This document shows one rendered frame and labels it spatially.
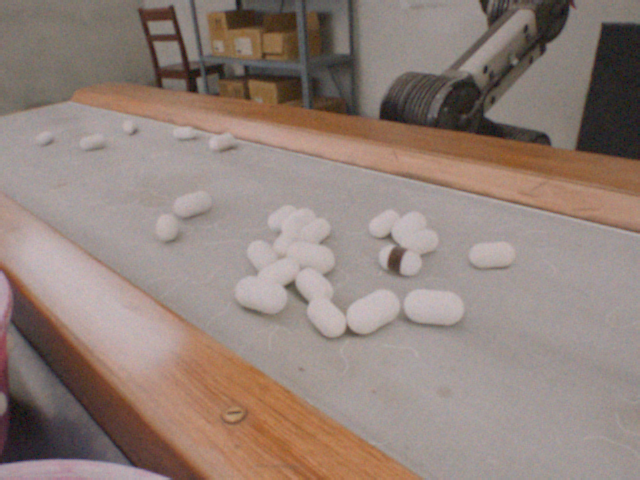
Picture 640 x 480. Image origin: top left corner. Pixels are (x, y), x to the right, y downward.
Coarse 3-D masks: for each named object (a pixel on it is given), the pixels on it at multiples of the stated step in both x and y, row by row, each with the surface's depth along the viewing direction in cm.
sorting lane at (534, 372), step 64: (0, 128) 84; (64, 128) 80; (64, 192) 52; (128, 192) 51; (192, 192) 50; (256, 192) 49; (320, 192) 48; (384, 192) 47; (448, 192) 46; (128, 256) 38; (192, 256) 37; (448, 256) 35; (576, 256) 34; (192, 320) 30; (256, 320) 30; (512, 320) 28; (576, 320) 28; (320, 384) 25; (384, 384) 24; (448, 384) 24; (512, 384) 24; (576, 384) 23; (384, 448) 21; (448, 448) 21; (512, 448) 20; (576, 448) 20
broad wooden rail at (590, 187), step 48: (96, 96) 96; (144, 96) 89; (192, 96) 85; (288, 144) 60; (336, 144) 56; (384, 144) 53; (432, 144) 51; (480, 144) 50; (528, 144) 49; (480, 192) 44; (528, 192) 42; (576, 192) 40; (624, 192) 38
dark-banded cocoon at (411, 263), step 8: (384, 248) 33; (392, 248) 33; (384, 256) 33; (408, 256) 32; (416, 256) 32; (384, 264) 33; (408, 264) 32; (416, 264) 32; (408, 272) 32; (416, 272) 33
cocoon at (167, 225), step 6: (162, 216) 40; (168, 216) 40; (162, 222) 39; (168, 222) 39; (174, 222) 40; (156, 228) 39; (162, 228) 39; (168, 228) 39; (174, 228) 39; (162, 234) 39; (168, 234) 39; (174, 234) 39; (168, 240) 40
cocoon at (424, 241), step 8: (416, 232) 35; (424, 232) 35; (432, 232) 35; (408, 240) 34; (416, 240) 34; (424, 240) 34; (432, 240) 35; (408, 248) 34; (416, 248) 34; (424, 248) 35; (432, 248) 35
